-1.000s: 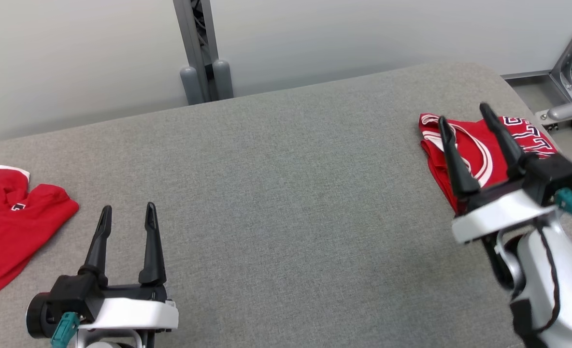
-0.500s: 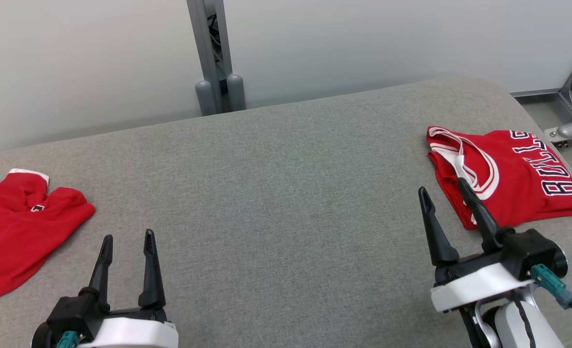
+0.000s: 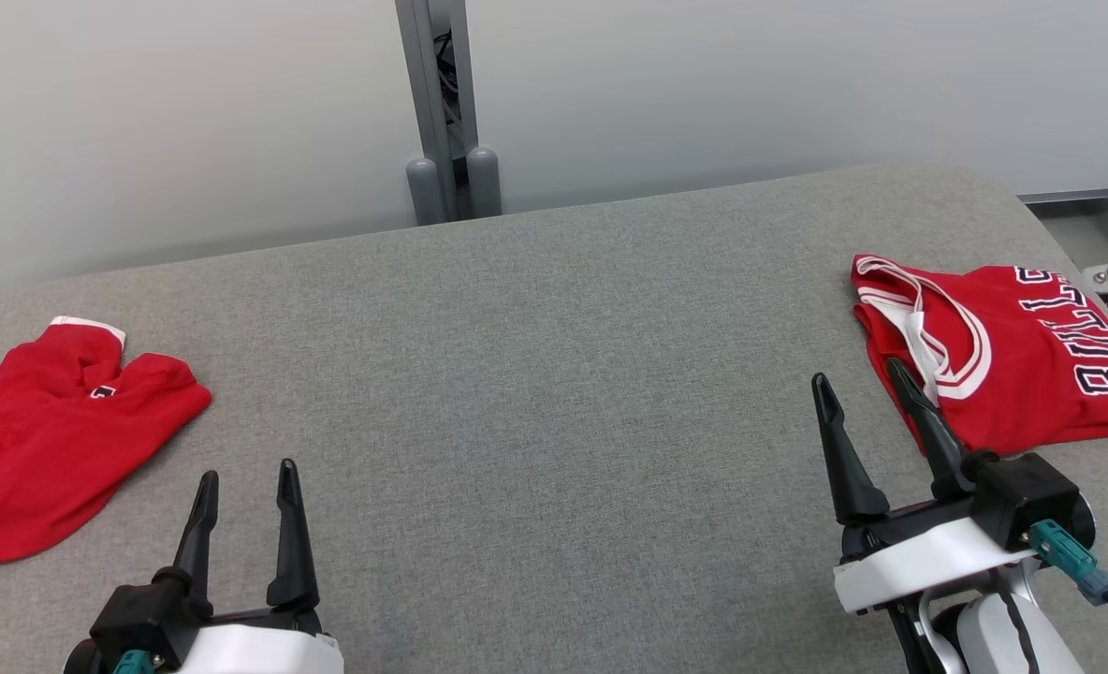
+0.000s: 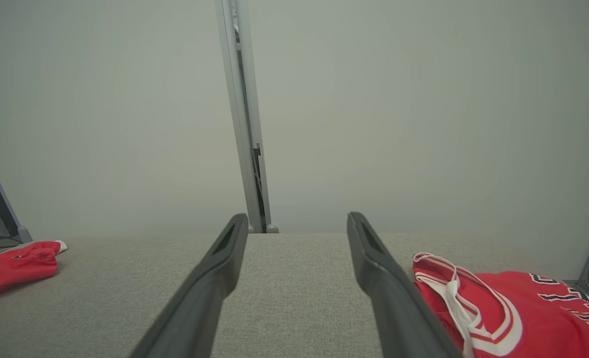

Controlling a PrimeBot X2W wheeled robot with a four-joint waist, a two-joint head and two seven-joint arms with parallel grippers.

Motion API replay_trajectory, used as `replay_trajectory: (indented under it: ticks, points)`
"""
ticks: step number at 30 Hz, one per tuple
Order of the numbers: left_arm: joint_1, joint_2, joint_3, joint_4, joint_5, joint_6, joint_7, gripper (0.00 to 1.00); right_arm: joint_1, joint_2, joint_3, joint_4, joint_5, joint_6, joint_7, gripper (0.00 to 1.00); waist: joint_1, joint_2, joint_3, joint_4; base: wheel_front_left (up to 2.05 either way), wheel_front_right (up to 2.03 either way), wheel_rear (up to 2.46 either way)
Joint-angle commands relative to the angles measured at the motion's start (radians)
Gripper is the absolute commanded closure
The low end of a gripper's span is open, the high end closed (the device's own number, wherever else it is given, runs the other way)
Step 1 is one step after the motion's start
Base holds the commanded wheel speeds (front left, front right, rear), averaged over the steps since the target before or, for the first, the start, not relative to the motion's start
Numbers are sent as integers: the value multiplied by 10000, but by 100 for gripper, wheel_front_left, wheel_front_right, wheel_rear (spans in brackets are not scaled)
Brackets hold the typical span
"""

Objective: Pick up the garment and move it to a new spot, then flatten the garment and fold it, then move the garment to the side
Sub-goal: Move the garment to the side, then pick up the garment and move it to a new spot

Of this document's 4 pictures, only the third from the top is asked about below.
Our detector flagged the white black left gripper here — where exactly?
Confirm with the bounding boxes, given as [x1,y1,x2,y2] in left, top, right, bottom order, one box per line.
[172,459,345,674]

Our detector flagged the grey metal upright post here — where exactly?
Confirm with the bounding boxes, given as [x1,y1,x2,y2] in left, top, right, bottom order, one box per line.
[394,0,481,227]

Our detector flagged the red Bulls basketball jersey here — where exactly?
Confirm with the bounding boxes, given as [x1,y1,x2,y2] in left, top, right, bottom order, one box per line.
[850,254,1108,458]

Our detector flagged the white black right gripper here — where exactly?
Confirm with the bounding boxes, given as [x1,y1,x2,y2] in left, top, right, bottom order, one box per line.
[810,358,1038,615]

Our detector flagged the grey cylindrical post foot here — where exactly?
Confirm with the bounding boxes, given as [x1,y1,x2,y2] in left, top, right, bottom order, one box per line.
[405,156,448,227]
[464,146,503,219]

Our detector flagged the red shorts with white stripe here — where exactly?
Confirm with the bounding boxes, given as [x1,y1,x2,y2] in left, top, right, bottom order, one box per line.
[0,315,214,578]

